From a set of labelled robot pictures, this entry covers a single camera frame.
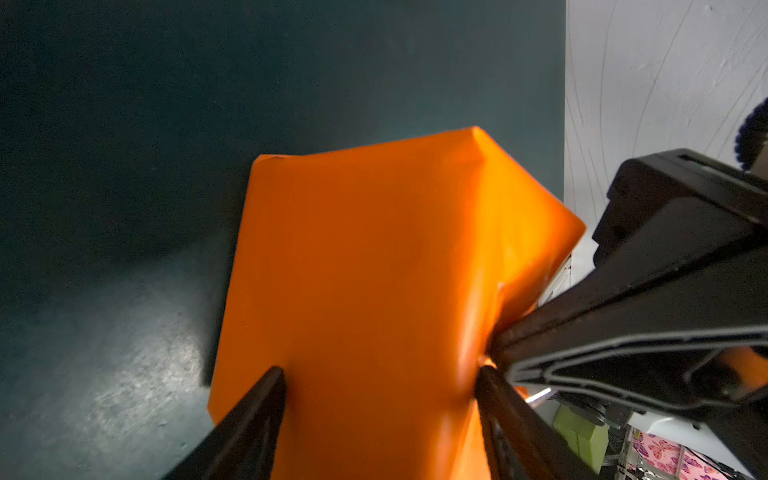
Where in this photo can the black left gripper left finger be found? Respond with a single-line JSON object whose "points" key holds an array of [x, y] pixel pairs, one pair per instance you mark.
{"points": [[243, 444]]}

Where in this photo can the orange wrapping paper sheet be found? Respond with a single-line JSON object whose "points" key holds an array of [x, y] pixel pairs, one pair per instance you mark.
{"points": [[374, 277]]}

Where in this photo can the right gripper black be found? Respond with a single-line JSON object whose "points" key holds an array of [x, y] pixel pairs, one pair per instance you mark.
{"points": [[692, 273]]}

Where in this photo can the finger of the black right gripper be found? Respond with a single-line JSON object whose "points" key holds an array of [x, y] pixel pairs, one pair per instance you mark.
{"points": [[684, 377]]}

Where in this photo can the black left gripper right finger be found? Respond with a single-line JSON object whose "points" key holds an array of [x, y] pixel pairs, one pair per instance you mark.
{"points": [[517, 442]]}

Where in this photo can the green table mat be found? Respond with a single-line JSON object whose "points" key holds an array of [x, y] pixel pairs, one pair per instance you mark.
{"points": [[128, 129]]}

